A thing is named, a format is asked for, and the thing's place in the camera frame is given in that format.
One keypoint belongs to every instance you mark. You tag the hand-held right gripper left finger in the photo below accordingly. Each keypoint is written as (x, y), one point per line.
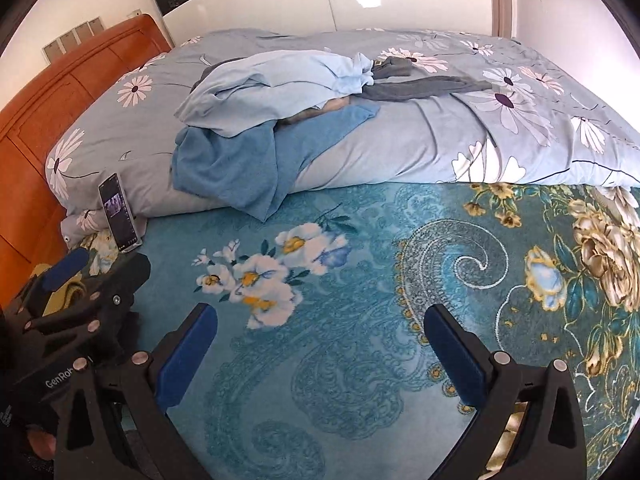
(185, 355)

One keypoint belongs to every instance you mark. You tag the light blue daisy quilt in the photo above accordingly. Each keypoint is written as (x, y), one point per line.
(400, 145)

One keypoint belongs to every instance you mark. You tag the white wardrobe with black band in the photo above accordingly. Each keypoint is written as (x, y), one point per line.
(250, 0)

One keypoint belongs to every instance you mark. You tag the grey wall vent panel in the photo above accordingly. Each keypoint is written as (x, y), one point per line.
(75, 37)

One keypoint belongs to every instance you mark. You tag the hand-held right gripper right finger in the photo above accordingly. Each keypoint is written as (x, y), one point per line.
(457, 360)

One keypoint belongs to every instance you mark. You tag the light blue shirt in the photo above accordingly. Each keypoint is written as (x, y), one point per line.
(280, 77)

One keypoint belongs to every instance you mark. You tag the blue fleece garment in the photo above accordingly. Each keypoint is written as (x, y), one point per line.
(225, 165)

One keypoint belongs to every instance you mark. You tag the teal floral blanket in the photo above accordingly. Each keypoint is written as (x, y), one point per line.
(350, 310)

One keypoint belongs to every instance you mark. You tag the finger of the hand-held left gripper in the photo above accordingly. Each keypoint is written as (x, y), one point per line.
(65, 267)
(122, 280)

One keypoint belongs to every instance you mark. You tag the wooden bed frame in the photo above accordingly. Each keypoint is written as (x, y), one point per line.
(50, 110)

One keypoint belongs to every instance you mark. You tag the beige cloth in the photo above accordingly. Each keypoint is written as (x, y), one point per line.
(335, 105)

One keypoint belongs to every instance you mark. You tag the smartphone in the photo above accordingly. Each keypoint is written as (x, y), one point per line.
(120, 215)

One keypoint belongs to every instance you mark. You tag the grey garment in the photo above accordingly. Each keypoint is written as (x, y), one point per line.
(415, 87)

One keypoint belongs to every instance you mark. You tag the person's left hand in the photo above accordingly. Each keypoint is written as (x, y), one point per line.
(42, 442)

